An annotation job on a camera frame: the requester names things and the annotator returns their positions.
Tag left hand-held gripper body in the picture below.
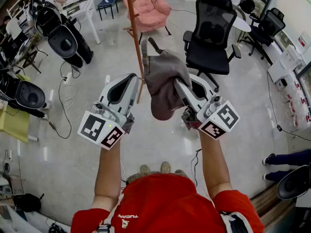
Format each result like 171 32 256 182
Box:
77 73 140 150

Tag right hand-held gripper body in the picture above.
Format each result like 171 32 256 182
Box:
173 73 241 140

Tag grey cap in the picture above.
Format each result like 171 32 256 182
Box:
141 37 193 121

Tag brown wooden coat rack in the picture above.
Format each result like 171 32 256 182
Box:
122 0 146 104

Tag person's left forearm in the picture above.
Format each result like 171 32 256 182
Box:
91 138 122 210

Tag person's right forearm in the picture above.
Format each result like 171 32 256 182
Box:
198 130 233 200

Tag white power strip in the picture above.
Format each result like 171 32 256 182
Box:
62 72 73 86

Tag black mesh office chair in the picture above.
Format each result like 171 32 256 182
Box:
239 7 286 66
183 0 242 92

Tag person's right shoe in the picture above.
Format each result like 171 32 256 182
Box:
160 161 172 174

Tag person's camouflage trousers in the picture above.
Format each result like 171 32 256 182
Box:
125 169 192 185

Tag black oval shell device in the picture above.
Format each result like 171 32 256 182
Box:
47 25 79 59
16 80 46 110
276 165 311 201

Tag white storage boxes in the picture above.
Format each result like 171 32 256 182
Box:
267 44 307 90

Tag white round table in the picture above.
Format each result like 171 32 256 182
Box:
223 13 252 33

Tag person's red shirt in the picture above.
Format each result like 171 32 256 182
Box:
70 173 265 233

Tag pink armchair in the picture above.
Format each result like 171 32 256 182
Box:
120 0 173 45

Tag yellow-green table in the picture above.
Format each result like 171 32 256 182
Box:
0 104 31 144

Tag black bag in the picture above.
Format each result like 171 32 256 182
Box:
13 193 45 213

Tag black floor cable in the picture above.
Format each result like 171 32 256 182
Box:
47 61 81 140
266 71 311 142

